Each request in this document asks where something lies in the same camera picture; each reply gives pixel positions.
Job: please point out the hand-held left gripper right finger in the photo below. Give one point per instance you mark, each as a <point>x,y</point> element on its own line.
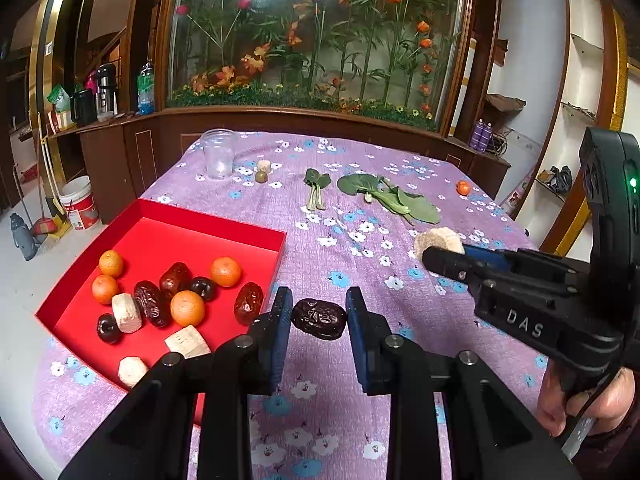
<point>357,340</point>

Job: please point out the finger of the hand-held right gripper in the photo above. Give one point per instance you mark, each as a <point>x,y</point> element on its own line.
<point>450,265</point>
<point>487,256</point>

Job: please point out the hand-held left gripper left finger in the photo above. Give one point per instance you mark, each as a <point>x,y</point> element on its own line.
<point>280,340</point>

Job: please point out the dark wrinkled date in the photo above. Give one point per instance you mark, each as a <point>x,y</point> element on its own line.
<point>319,318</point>
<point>150,302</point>

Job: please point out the red tray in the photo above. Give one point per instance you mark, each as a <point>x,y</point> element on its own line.
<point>200,240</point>

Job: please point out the person's right hand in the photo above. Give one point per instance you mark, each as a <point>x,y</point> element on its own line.
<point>615,402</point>

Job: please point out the large bok choy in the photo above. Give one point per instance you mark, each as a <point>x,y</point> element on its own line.
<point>415,207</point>

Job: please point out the purple floral tablecloth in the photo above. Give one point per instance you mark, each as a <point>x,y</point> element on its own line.
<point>325,270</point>

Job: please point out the dark object on shelf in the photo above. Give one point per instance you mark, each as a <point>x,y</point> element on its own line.
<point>556,179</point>

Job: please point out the purple spray cans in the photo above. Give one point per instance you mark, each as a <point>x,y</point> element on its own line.
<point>482,136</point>

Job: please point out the small bok choy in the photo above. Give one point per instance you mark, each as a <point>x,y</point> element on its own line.
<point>315,180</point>

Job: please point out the green olive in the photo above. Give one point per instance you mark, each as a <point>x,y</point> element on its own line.
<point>260,176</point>

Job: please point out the small beige sugarcane piece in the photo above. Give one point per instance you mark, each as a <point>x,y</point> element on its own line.
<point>263,166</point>

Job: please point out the clear glass jar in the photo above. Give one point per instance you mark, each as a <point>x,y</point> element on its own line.
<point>218,155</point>

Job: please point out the brown wooden cabinet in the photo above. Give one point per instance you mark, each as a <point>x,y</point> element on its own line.
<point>130,160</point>

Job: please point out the white plastic bucket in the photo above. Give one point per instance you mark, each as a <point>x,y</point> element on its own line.
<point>77,205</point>

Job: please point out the broom and dustpan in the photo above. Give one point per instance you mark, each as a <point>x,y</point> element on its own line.
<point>57,220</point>

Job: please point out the red broom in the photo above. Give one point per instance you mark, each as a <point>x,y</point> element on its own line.
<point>42,230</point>

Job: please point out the glass artificial flower display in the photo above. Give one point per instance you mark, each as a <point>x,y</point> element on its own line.
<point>310,40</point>

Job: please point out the grey water bottle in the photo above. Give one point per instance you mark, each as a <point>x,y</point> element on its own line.
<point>23,237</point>

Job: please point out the large plastic water bottle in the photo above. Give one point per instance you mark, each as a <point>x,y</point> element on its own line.
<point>146,90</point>

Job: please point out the black kettle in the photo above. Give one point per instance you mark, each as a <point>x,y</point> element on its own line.
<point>83,108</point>

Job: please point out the black steel thermos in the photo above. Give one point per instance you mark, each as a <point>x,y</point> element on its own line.
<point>106,90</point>

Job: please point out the green bag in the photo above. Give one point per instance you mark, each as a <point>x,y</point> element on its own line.
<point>58,98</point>

